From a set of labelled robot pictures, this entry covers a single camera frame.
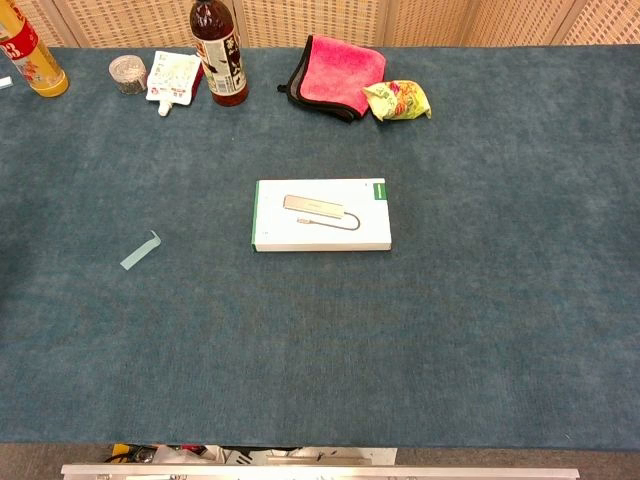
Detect white paper box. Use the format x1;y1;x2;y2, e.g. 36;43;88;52
249;178;393;254

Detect pale green paper strip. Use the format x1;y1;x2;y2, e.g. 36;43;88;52
119;229;162;271

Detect pink microfiber cloth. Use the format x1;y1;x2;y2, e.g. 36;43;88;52
277;33;388;124

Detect blue felt table cover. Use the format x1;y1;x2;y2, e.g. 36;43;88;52
0;44;640;448

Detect yellow snack bag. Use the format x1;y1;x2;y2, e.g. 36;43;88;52
361;79;432;123

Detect dark sauce bottle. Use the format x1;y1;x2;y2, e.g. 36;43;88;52
189;0;250;108

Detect white spout pouch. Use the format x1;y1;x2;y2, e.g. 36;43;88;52
145;50;203;118

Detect woven folding screen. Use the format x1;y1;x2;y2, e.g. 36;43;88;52
9;0;640;50

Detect small clear jar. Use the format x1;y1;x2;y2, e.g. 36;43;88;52
108;54;149;96

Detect orange juice bottle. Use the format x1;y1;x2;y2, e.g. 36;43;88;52
0;0;70;99

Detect aluminium profile rail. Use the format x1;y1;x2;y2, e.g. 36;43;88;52
60;463;581;480

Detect yellow black cable bundle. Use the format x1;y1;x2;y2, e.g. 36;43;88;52
103;443;151;464

